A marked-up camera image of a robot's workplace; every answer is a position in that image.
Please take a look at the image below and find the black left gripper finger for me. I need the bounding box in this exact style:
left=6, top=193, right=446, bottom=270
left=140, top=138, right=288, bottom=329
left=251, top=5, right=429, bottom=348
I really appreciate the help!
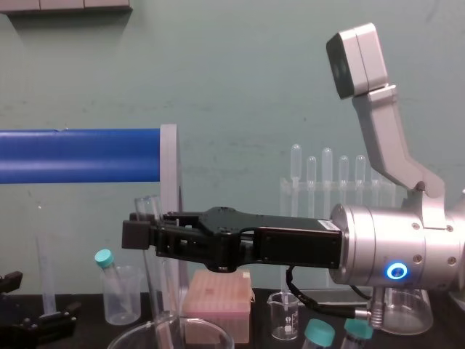
left=0, top=300, right=83, bottom=349
left=0, top=270, right=25, bottom=305

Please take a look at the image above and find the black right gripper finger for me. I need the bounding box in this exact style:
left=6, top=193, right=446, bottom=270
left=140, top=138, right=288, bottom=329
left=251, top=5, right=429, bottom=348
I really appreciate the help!
left=121, top=218, right=219, bottom=268

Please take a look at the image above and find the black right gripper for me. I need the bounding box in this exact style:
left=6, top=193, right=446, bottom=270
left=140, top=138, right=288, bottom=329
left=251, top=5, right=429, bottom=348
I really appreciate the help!
left=128, top=206, right=344, bottom=274

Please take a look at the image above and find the clear glass test tube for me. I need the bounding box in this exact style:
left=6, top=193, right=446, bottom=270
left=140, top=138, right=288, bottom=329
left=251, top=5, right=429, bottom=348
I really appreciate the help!
left=134, top=194, right=185, bottom=349

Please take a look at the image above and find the teal capped centrifuge tube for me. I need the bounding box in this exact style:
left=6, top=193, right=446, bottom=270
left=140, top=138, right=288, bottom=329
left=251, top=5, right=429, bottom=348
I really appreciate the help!
left=94, top=248, right=126, bottom=321
left=302, top=318, right=337, bottom=349
left=342, top=318, right=375, bottom=349

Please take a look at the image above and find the clear plastic beaker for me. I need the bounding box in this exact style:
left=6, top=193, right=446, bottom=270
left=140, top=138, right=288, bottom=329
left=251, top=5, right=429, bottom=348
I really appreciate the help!
left=102, top=265, right=144, bottom=326

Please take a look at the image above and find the large clear glass beaker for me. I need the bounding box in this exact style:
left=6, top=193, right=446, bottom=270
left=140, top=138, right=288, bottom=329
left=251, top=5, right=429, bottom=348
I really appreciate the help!
left=106, top=315, right=235, bottom=349

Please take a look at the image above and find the small clear glass beaker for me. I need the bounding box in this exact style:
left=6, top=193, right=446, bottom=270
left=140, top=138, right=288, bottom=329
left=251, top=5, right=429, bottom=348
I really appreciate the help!
left=267, top=290, right=300, bottom=341

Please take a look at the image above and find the clear acrylic pipette rack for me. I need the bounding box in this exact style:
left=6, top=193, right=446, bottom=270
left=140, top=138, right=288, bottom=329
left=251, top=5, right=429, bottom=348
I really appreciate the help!
left=279, top=176, right=397, bottom=220

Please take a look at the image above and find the clear graduated cylinder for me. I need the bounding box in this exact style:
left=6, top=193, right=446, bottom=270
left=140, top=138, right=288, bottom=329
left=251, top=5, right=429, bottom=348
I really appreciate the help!
left=34, top=234, right=58, bottom=318

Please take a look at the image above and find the pink pipette tip box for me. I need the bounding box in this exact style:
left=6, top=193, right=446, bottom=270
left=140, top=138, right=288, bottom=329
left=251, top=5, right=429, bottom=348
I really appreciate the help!
left=182, top=268, right=256, bottom=345

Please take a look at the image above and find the blue pipe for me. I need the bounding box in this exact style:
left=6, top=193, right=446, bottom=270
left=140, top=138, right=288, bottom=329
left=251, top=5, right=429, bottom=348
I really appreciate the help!
left=0, top=127, right=162, bottom=185

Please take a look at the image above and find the clear plastic pipette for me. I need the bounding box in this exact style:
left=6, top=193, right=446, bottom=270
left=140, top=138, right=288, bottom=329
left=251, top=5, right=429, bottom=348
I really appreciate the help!
left=338, top=155, right=350, bottom=209
left=306, top=155, right=318, bottom=219
left=355, top=154, right=366, bottom=206
left=320, top=147, right=333, bottom=219
left=370, top=169, right=381, bottom=206

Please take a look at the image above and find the clear glass conical flask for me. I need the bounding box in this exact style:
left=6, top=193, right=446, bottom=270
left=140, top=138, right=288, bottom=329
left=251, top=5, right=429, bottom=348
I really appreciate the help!
left=381, top=286, right=435, bottom=336

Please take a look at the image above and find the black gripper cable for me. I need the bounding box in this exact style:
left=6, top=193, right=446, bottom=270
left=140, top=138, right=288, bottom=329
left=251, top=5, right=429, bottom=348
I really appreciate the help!
left=285, top=264, right=368, bottom=318

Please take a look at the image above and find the grey wall shelf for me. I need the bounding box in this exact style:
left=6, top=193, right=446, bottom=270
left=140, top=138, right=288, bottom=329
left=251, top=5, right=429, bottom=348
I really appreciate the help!
left=0, top=0, right=133, bottom=16

